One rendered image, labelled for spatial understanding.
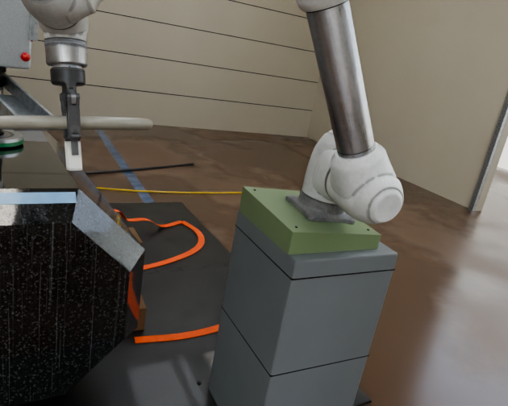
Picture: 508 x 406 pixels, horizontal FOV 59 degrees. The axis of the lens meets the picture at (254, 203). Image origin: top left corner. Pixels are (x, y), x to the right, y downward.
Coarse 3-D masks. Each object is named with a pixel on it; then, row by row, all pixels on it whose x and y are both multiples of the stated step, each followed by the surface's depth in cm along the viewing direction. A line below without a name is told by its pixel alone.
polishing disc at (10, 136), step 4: (4, 132) 179; (8, 132) 180; (12, 132) 181; (16, 132) 182; (0, 136) 173; (4, 136) 174; (8, 136) 175; (12, 136) 176; (16, 136) 177; (20, 136) 178; (0, 140) 168; (4, 140) 169; (8, 140) 170; (12, 140) 172; (16, 140) 174; (20, 140) 176
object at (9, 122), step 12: (0, 120) 102; (12, 120) 102; (24, 120) 102; (36, 120) 102; (48, 120) 103; (60, 120) 104; (84, 120) 106; (96, 120) 108; (108, 120) 110; (120, 120) 112; (132, 120) 116; (144, 120) 122
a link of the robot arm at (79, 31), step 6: (84, 18) 99; (42, 24) 96; (78, 24) 98; (84, 24) 100; (42, 30) 100; (48, 30) 97; (54, 30) 96; (60, 30) 96; (66, 30) 97; (72, 30) 98; (78, 30) 99; (84, 30) 101; (48, 36) 99; (54, 36) 99; (60, 36) 99; (66, 36) 99; (72, 36) 100; (78, 36) 101; (84, 36) 102
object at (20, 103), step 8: (8, 80) 169; (8, 88) 170; (16, 88) 164; (0, 96) 162; (8, 96) 164; (16, 96) 165; (24, 96) 159; (0, 104) 145; (8, 104) 156; (16, 104) 159; (24, 104) 160; (32, 104) 155; (40, 104) 152; (0, 112) 146; (8, 112) 140; (16, 112) 151; (24, 112) 153; (32, 112) 155; (40, 112) 150; (48, 112) 147
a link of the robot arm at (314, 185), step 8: (328, 136) 138; (320, 144) 138; (328, 144) 136; (312, 152) 143; (320, 152) 138; (328, 152) 135; (312, 160) 141; (320, 160) 137; (328, 160) 134; (312, 168) 141; (320, 168) 136; (328, 168) 133; (312, 176) 140; (320, 176) 136; (304, 184) 145; (312, 184) 141; (320, 184) 136; (304, 192) 144; (312, 192) 141; (320, 192) 138; (320, 200) 140; (328, 200) 140
